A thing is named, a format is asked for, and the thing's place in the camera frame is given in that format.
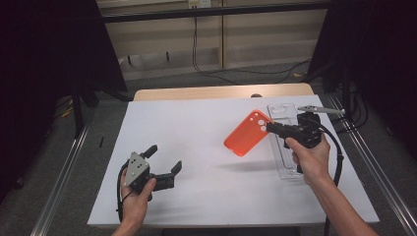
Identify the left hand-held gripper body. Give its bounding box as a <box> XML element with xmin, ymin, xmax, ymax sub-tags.
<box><xmin>123</xmin><ymin>150</ymin><xmax>176</xmax><ymax>203</ymax></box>

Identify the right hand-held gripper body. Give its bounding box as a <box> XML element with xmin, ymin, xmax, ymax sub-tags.
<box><xmin>283</xmin><ymin>104</ymin><xmax>346</xmax><ymax>150</ymax></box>

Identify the orange phone case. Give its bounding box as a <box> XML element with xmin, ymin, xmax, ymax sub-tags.
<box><xmin>223</xmin><ymin>109</ymin><xmax>274</xmax><ymax>157</ymax></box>

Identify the clear plastic container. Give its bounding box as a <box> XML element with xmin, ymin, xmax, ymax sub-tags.
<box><xmin>266</xmin><ymin>102</ymin><xmax>309</xmax><ymax>181</ymax></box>

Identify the person's right hand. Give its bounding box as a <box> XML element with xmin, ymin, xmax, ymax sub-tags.
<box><xmin>284</xmin><ymin>134</ymin><xmax>332</xmax><ymax>187</ymax></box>

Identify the person's left hand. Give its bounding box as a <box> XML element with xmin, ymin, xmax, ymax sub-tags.
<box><xmin>119</xmin><ymin>168</ymin><xmax>157</xmax><ymax>230</ymax></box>

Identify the black metal stand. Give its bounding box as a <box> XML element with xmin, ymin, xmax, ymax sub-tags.
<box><xmin>323</xmin><ymin>62</ymin><xmax>354</xmax><ymax>119</ymax></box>
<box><xmin>71</xmin><ymin>78</ymin><xmax>99</xmax><ymax>139</ymax></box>

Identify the black curtain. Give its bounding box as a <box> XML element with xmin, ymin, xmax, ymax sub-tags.
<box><xmin>308</xmin><ymin>0</ymin><xmax>417</xmax><ymax>159</ymax></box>
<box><xmin>0</xmin><ymin>0</ymin><xmax>128</xmax><ymax>202</ymax></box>

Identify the black horizontal bar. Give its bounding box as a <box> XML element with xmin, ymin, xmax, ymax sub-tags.
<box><xmin>101</xmin><ymin>2</ymin><xmax>330</xmax><ymax>24</ymax></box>

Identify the white power outlet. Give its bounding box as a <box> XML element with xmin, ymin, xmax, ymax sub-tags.
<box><xmin>188</xmin><ymin>0</ymin><xmax>212</xmax><ymax>9</ymax></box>

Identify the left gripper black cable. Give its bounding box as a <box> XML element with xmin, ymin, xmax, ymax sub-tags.
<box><xmin>115</xmin><ymin>161</ymin><xmax>131</xmax><ymax>222</ymax></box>

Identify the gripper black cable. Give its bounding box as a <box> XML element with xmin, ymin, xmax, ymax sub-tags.
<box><xmin>115</xmin><ymin>161</ymin><xmax>131</xmax><ymax>222</ymax></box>
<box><xmin>311</xmin><ymin>119</ymin><xmax>344</xmax><ymax>236</ymax></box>

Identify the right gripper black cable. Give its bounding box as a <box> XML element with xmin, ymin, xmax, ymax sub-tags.
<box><xmin>311</xmin><ymin>119</ymin><xmax>344</xmax><ymax>236</ymax></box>

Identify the bundle of black floor cables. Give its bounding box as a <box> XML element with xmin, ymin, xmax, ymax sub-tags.
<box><xmin>330</xmin><ymin>85</ymin><xmax>370</xmax><ymax>134</ymax></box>

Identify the aluminium floor rail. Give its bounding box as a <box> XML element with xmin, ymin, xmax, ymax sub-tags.
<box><xmin>326</xmin><ymin>92</ymin><xmax>417</xmax><ymax>236</ymax></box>
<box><xmin>30</xmin><ymin>123</ymin><xmax>91</xmax><ymax>236</ymax></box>

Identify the black wall cable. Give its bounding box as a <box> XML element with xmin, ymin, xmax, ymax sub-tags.
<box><xmin>192</xmin><ymin>16</ymin><xmax>312</xmax><ymax>85</ymax></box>

